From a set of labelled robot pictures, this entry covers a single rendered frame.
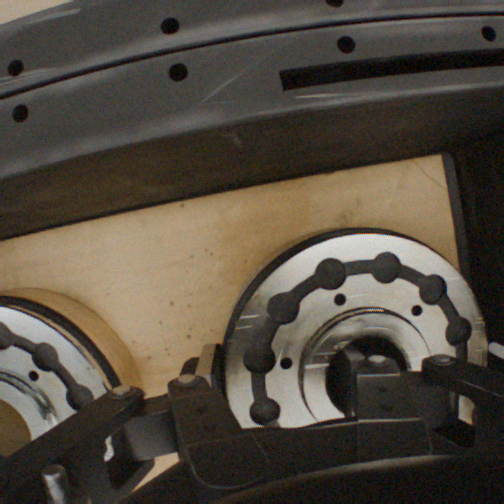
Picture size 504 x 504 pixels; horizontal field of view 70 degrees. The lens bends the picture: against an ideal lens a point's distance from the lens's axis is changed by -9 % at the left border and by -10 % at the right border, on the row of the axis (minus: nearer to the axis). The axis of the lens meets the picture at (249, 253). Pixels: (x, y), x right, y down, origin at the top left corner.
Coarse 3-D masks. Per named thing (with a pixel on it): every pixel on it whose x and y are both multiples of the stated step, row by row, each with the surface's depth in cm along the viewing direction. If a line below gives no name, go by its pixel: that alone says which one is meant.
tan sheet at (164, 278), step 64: (256, 192) 16; (320, 192) 16; (384, 192) 16; (0, 256) 16; (64, 256) 16; (128, 256) 16; (192, 256) 16; (256, 256) 17; (448, 256) 17; (128, 320) 17; (192, 320) 17
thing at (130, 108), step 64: (128, 64) 6; (192, 64) 6; (256, 64) 6; (320, 64) 6; (384, 64) 8; (448, 64) 8; (0, 128) 6; (64, 128) 6; (128, 128) 6; (192, 128) 6
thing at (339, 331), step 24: (360, 312) 13; (384, 312) 13; (312, 336) 14; (336, 336) 13; (360, 336) 13; (384, 336) 13; (408, 336) 13; (312, 360) 13; (408, 360) 13; (312, 384) 13; (312, 408) 13; (336, 408) 13
